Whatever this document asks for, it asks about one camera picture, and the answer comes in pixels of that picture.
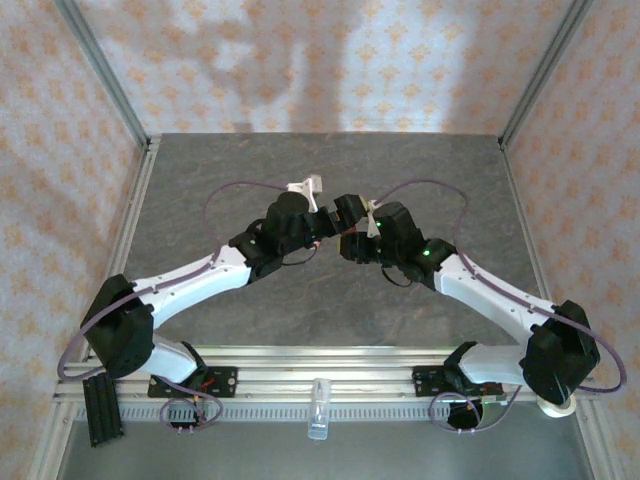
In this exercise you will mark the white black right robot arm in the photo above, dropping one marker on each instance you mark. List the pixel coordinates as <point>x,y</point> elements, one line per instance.
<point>480,295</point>

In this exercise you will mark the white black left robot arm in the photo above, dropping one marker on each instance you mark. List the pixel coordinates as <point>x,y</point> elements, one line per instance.
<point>200,280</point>

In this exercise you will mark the clear plastic clip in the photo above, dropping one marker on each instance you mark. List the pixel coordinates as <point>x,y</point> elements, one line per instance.
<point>318,410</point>

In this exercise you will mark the grey metal panel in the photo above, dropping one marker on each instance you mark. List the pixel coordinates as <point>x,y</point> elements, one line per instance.
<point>250,455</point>

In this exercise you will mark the white masking tape roll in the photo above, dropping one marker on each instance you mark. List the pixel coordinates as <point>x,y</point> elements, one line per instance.
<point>557,409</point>

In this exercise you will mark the aluminium frame cross rail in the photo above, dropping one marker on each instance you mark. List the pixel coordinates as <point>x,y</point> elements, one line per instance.
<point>350,362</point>

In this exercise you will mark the aluminium table side rail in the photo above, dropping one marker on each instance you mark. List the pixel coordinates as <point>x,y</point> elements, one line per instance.
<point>525,210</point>
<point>131,230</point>

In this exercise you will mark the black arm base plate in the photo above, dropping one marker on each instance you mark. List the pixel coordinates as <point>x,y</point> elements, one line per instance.
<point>225,381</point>
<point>425,380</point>

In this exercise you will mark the aluminium frame post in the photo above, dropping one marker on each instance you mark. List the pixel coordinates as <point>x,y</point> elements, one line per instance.
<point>547,65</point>
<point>100,65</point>

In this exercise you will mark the black ribbed plastic bracket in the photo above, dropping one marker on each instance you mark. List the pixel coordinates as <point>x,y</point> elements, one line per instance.
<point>102,410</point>

